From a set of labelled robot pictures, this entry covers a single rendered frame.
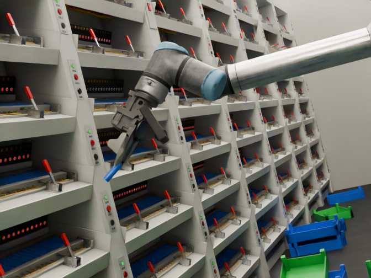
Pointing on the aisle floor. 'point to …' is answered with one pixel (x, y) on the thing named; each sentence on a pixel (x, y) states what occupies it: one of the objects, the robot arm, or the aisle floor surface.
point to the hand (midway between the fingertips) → (120, 162)
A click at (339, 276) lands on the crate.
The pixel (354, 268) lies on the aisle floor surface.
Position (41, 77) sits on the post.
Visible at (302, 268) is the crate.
